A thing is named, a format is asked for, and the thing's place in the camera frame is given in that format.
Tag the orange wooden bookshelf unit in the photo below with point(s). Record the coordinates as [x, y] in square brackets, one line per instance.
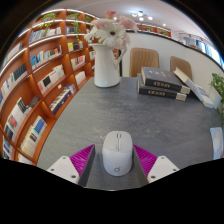
[40, 86]

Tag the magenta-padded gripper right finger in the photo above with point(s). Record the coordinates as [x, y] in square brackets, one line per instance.
[161, 166]

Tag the window with curtains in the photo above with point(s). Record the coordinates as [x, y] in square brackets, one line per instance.
[208, 50]

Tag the white computer mouse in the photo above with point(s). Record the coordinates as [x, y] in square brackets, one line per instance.
[117, 156]

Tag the ceiling lamp with round bulbs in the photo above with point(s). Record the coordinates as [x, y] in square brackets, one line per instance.
[140, 15]

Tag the white jug vase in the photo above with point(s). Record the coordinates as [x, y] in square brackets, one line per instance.
[106, 68]

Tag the tan upholstered chair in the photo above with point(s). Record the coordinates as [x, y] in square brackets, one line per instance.
[181, 65]
[143, 60]

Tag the green potted plant white pot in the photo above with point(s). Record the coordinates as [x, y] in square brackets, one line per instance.
[218, 86]

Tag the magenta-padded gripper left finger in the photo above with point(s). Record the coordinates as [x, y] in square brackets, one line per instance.
[65, 166]

